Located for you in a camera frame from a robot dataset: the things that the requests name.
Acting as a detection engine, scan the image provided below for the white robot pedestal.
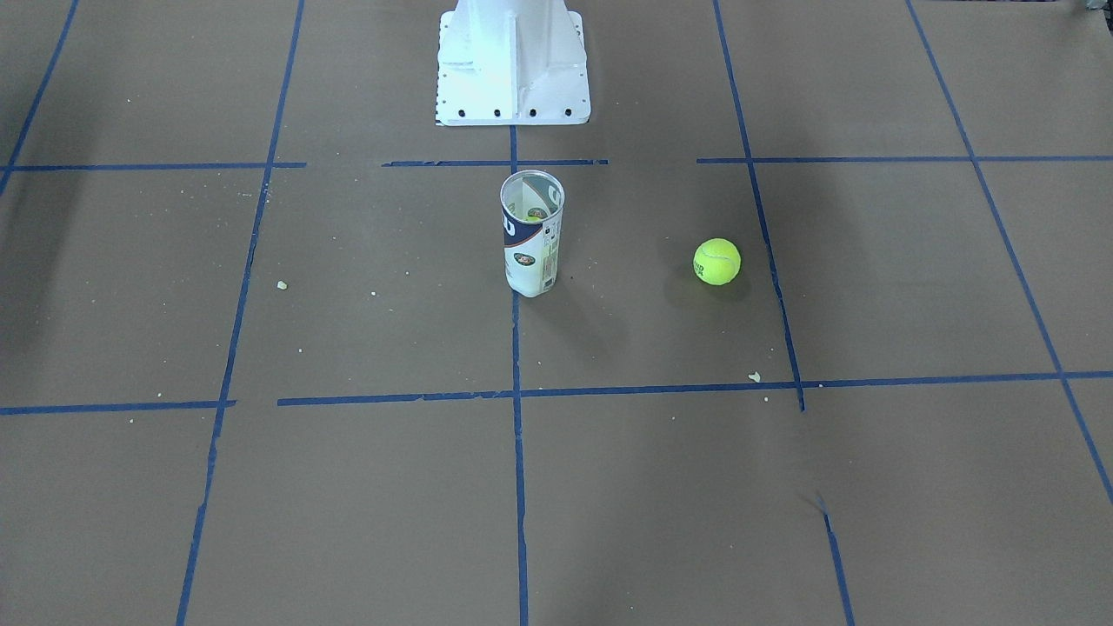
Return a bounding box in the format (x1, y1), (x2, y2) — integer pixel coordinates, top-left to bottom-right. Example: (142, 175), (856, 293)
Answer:
(435, 1), (592, 127)

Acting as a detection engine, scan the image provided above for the clear tennis ball can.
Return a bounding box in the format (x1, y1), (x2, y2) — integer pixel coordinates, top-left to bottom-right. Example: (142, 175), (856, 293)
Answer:
(498, 170), (565, 297)

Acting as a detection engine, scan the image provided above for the yellow tennis ball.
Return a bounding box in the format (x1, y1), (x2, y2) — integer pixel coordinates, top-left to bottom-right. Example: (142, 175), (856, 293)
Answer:
(692, 238), (743, 286)

